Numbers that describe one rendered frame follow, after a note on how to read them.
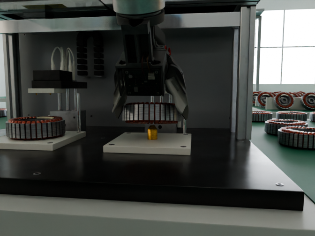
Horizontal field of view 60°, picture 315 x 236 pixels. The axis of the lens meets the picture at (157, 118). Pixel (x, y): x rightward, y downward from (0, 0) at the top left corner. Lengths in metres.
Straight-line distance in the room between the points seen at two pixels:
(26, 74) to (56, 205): 0.63
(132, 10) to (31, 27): 0.39
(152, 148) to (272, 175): 0.19
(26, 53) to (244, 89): 0.64
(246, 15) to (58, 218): 0.52
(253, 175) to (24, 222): 0.27
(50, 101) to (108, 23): 0.34
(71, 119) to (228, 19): 0.44
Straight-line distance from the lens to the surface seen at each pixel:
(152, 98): 0.67
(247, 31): 0.63
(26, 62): 0.92
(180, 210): 0.31
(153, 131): 0.52
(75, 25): 0.69
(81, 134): 0.63
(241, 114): 0.62
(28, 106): 0.92
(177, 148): 0.46
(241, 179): 0.36
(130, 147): 0.47
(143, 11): 0.39
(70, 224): 0.32
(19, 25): 0.75
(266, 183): 0.35
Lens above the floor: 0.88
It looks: 6 degrees down
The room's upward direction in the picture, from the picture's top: straight up
